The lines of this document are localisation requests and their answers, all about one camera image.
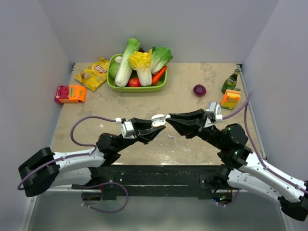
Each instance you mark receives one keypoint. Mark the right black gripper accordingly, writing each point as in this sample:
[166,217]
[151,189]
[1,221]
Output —
[188,123]

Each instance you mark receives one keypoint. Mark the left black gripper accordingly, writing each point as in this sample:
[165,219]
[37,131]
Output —
[143,132]

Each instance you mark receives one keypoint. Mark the white gold-rimmed charging case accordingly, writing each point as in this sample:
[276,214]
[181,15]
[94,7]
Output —
[158,120]

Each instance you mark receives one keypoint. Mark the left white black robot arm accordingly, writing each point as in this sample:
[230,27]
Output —
[46,169]

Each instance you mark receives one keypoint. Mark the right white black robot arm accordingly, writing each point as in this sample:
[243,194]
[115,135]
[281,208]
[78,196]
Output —
[244,168]

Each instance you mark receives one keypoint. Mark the purple red onion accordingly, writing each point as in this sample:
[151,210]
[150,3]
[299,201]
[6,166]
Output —
[199,90]

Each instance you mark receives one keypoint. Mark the orange sponge pack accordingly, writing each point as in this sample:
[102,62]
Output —
[231,98]

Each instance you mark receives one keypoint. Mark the green plastic basket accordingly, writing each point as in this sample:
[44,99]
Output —
[149,89]

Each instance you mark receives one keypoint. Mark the red tomato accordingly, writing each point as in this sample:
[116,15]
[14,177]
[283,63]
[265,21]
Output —
[134,82]

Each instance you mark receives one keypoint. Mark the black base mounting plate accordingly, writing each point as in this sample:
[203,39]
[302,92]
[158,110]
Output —
[202,182]

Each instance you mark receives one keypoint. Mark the green Perrier bottle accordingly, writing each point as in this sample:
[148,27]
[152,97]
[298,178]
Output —
[231,81]

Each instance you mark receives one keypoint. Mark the orange carrot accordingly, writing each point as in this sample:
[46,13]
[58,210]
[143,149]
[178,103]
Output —
[158,75]

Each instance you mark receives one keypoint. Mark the tall napa cabbage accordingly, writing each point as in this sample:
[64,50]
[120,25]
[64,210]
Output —
[125,70]

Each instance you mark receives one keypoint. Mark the round green cabbage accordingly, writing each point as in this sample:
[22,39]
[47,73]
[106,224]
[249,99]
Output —
[113,69]

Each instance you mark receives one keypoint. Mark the yellow napa cabbage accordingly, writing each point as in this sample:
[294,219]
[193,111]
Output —
[141,63]

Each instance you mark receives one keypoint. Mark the green leaf lettuce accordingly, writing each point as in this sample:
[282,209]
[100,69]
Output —
[160,58]

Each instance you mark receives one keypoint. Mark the yellow Lays chips bag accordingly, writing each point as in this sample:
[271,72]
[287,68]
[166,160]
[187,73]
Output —
[94,75]

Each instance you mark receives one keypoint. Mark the pink orange snack box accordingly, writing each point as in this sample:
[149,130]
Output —
[70,94]

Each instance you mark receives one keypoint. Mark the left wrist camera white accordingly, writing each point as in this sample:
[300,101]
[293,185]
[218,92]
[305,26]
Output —
[127,128]

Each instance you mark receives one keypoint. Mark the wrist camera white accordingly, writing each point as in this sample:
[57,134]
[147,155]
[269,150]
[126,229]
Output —
[213,112]
[127,128]

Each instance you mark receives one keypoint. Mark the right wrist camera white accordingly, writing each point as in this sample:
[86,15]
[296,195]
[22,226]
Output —
[213,112]

